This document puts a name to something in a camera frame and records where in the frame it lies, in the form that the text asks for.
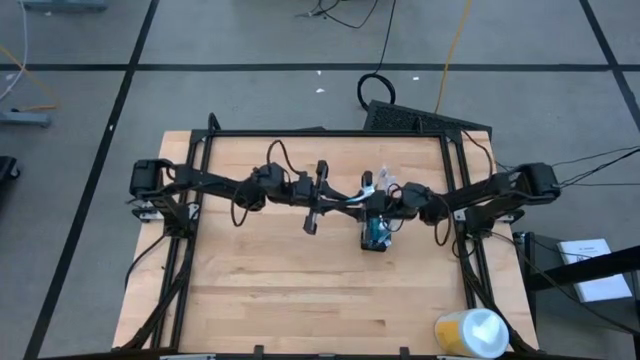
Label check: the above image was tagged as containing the black mesh computer case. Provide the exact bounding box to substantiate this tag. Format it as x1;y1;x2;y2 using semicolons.
363;99;494;140

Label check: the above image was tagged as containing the black aluminium table frame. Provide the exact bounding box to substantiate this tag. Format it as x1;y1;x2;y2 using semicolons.
117;112;539;360

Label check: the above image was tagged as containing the black floor object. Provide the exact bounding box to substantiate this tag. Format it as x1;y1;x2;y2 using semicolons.
0;155;21;196

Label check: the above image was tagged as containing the black left base cable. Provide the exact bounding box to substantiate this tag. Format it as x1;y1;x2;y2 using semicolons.
123;232;169;291

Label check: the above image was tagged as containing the thin yellow floor cable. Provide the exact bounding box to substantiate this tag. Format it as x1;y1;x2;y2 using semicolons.
0;44;61;113

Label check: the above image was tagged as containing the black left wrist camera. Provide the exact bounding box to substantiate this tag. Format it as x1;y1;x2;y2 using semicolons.
252;162;286;194

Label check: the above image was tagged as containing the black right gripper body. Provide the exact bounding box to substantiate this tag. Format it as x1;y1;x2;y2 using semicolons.
362;171;404;221

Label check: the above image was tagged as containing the white floor cable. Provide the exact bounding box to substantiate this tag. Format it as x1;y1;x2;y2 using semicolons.
0;0;29;101

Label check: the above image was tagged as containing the white booklet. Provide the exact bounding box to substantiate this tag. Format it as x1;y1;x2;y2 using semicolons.
557;238;634;304

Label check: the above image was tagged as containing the black coiled floor cable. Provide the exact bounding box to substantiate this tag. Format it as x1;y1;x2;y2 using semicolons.
356;0;399;112

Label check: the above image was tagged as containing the black wire mesh caddy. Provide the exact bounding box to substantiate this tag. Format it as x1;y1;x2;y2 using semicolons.
360;217;393;253

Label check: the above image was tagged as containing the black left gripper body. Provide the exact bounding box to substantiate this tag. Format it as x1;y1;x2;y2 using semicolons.
289;159;329;236

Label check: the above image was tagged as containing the black side stand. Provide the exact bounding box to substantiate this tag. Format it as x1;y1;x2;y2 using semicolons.
514;232;640;360

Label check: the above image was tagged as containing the black floor cable bundle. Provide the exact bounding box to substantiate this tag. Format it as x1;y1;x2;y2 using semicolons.
294;0;381;30

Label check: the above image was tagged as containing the grey table foot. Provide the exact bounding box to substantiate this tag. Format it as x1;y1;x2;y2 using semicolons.
19;0;109;12
0;110;51;129

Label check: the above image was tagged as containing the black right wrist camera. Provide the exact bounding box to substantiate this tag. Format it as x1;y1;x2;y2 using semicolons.
402;182;434;209

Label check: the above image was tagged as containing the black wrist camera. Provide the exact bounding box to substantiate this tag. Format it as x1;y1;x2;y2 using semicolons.
402;182;434;209
252;162;286;194

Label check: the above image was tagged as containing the yellow canister white lid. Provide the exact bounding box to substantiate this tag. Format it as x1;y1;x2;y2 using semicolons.
433;307;510;360

